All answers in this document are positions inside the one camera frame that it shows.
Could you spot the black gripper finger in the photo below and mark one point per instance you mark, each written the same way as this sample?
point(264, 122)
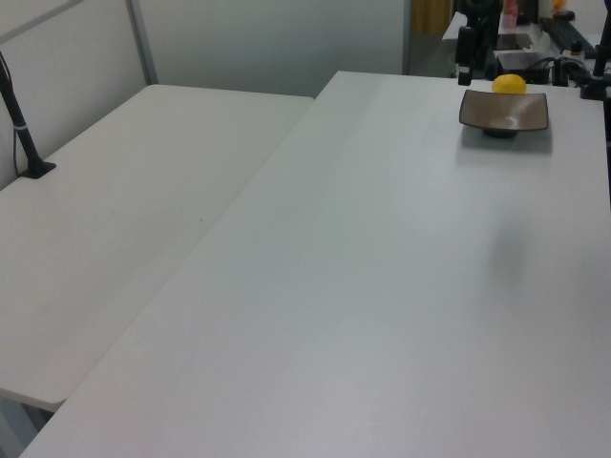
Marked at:
point(465, 52)
point(490, 47)

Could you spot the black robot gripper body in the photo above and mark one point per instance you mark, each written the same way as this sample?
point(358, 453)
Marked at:
point(479, 9)

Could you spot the yellow potato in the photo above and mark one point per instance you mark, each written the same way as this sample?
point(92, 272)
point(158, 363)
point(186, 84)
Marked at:
point(510, 85)

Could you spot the brown square ceramic plate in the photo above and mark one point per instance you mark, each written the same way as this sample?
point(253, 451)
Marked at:
point(503, 112)

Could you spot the black electronics box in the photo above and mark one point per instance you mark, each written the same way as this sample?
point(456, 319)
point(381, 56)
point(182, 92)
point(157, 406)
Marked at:
point(522, 64)

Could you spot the yellow curtain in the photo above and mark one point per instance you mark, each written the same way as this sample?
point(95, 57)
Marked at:
point(429, 14)

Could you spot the black keyboard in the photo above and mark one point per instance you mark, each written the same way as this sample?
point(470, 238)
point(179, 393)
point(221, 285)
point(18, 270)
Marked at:
point(565, 33)

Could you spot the small orange object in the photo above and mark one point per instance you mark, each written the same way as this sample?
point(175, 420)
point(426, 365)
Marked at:
point(559, 5)

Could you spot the white side table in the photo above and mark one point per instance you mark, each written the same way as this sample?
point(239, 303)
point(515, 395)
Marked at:
point(119, 214)

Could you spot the grey table leg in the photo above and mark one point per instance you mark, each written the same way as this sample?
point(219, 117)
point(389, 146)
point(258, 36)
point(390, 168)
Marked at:
point(9, 429)

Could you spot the black clamp camera stand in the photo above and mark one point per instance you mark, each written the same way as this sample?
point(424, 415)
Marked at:
point(596, 76)

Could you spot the grey metal partition post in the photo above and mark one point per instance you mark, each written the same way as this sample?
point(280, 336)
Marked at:
point(143, 43)

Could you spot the black camera pole stand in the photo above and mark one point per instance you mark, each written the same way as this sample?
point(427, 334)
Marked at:
point(19, 124)

